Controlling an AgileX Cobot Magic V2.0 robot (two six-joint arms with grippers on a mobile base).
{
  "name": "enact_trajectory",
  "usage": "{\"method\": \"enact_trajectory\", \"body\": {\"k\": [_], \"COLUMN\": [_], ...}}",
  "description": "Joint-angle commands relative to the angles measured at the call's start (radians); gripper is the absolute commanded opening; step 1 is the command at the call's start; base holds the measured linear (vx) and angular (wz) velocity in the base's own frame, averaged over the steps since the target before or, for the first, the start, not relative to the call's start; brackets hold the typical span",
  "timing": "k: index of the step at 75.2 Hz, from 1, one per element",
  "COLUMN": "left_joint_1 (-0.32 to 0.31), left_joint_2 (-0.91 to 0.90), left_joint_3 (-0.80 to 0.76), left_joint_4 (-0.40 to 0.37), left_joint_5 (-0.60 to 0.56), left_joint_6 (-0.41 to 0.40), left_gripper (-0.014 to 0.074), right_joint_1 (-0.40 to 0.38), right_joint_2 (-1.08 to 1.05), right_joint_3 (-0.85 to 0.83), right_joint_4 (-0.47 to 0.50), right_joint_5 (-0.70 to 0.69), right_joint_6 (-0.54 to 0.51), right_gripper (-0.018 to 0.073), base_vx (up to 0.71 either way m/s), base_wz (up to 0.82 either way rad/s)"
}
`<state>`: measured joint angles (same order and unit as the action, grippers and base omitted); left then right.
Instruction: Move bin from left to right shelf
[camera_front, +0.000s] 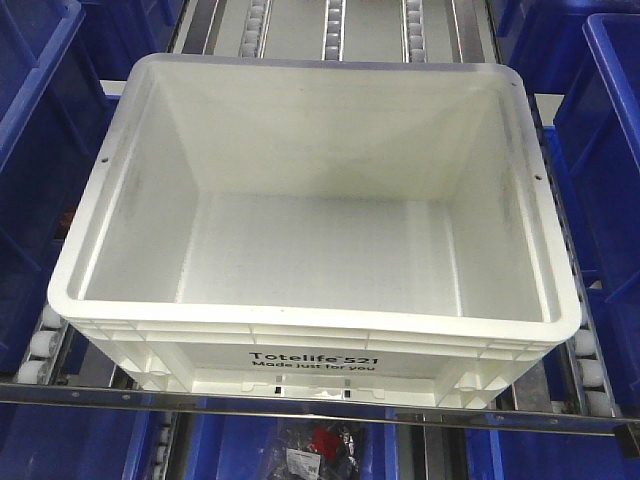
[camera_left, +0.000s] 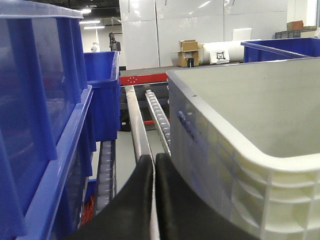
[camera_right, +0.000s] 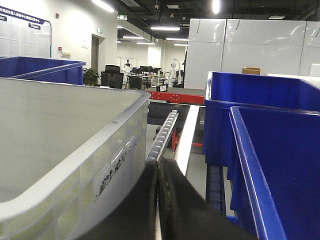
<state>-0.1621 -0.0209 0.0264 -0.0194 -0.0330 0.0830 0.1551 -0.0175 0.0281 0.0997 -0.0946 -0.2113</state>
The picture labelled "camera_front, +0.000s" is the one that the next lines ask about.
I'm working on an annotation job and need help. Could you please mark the white plastic tote bin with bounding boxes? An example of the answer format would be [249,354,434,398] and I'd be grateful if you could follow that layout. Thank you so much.
[48,54,582,408]

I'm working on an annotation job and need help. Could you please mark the blue bin lower middle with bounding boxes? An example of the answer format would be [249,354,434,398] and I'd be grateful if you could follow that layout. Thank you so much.
[185,415,400,479]

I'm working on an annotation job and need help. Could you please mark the blue bin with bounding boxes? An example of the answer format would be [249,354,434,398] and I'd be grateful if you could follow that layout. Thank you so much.
[554,13,639,407]
[465,430,639,479]
[1,404,164,479]
[1,1,112,374]
[185,415,400,479]

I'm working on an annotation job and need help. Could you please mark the blue bin lower right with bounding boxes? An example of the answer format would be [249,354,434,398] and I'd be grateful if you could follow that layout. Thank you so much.
[465,430,639,479]

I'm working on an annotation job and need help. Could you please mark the blue bin far right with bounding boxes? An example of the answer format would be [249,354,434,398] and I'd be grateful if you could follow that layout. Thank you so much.
[554,13,639,407]

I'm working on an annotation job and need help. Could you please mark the blue bin far left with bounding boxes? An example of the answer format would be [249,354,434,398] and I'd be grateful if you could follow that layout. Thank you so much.
[1,1,112,374]

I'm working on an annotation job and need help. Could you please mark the blue bin lower left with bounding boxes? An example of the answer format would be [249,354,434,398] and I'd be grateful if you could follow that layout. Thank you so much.
[1,404,164,479]

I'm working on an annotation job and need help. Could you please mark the bagged red black parts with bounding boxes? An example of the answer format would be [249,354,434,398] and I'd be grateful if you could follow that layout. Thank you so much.
[266,421,367,479]

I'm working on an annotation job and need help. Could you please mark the right white roller track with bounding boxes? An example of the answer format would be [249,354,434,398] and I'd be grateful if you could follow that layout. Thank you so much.
[572,319,614,416]

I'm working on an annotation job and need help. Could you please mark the white roller track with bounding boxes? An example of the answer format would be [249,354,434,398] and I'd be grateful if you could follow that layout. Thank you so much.
[14,304,67,385]
[572,319,614,416]

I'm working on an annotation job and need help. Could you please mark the left white roller track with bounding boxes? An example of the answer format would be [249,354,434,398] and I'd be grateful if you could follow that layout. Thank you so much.
[14,304,67,385]

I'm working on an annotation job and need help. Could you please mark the steel shelf front rail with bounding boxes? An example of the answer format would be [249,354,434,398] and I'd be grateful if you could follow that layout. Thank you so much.
[1,383,639,448]

